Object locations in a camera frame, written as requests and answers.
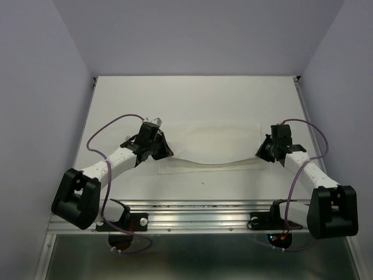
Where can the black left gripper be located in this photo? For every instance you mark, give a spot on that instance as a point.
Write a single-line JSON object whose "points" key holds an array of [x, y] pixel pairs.
{"points": [[165, 151]]}

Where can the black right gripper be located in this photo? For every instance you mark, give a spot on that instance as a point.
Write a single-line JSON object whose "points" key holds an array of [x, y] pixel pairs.
{"points": [[261, 153]]}

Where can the white cloth napkin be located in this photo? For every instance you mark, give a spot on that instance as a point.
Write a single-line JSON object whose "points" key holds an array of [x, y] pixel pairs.
{"points": [[212, 147]]}

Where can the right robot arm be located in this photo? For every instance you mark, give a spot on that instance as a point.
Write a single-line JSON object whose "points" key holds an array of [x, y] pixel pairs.
{"points": [[315, 202]]}

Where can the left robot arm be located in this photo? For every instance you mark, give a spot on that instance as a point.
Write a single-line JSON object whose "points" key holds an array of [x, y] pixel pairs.
{"points": [[77, 200]]}

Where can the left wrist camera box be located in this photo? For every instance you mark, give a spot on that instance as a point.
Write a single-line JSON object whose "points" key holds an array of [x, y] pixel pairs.
{"points": [[156, 122]]}

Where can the aluminium right side rail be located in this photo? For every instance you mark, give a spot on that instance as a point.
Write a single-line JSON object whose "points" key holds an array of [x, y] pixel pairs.
{"points": [[314, 137]]}

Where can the aluminium rail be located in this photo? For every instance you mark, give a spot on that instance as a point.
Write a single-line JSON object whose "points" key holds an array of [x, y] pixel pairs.
{"points": [[314, 137], [185, 217]]}

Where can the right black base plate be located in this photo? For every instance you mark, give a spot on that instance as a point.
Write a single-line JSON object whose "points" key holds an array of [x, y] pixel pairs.
{"points": [[270, 221]]}

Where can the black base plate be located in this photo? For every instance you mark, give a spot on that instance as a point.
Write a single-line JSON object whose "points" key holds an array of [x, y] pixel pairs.
{"points": [[131, 222], [270, 221]]}

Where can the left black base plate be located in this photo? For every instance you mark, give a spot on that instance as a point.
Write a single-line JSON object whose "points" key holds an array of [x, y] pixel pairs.
{"points": [[131, 222]]}

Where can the aluminium front rail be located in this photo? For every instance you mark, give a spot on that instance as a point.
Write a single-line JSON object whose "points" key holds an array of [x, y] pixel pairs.
{"points": [[185, 217]]}

